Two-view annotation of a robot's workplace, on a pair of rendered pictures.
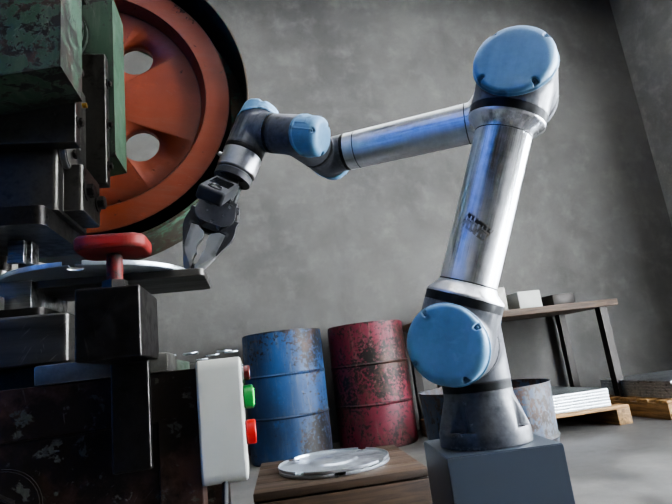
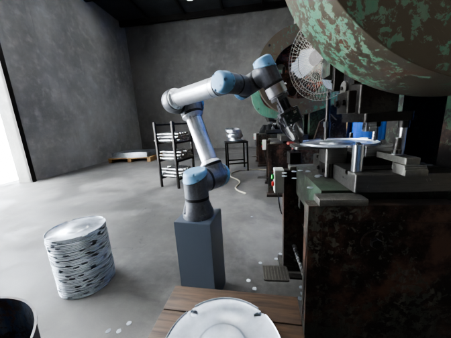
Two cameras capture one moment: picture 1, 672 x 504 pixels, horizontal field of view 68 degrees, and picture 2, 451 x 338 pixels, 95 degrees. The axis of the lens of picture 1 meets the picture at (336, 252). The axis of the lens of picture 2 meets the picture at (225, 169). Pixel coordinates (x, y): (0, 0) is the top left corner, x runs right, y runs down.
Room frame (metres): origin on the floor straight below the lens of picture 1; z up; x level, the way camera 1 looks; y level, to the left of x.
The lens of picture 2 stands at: (1.75, 0.22, 0.89)
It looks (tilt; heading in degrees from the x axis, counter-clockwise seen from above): 13 degrees down; 198
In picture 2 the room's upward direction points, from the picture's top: 3 degrees counter-clockwise
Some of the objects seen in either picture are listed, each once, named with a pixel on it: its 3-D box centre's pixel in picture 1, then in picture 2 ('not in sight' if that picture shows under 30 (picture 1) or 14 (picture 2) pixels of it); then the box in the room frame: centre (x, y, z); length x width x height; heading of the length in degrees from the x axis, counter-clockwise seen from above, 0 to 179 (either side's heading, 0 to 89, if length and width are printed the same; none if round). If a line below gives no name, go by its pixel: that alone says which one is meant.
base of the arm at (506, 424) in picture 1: (480, 410); (197, 205); (0.89, -0.21, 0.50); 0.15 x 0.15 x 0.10
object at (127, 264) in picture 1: (101, 282); (335, 142); (0.81, 0.40, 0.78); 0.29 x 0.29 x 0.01
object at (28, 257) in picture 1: (24, 254); (368, 126); (0.79, 0.51, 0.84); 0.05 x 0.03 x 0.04; 11
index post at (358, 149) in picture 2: not in sight; (357, 157); (0.98, 0.43, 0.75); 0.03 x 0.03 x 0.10; 11
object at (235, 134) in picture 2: not in sight; (235, 148); (-2.04, -0.79, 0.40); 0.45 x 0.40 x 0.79; 23
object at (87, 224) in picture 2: not in sight; (76, 227); (0.98, -0.94, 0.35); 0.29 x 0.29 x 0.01
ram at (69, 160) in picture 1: (46, 143); (364, 73); (0.79, 0.48, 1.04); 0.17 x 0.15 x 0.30; 101
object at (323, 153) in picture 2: (132, 319); (323, 158); (0.82, 0.35, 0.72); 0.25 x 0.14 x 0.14; 101
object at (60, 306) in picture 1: (20, 304); (368, 147); (0.79, 0.52, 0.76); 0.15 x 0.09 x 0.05; 11
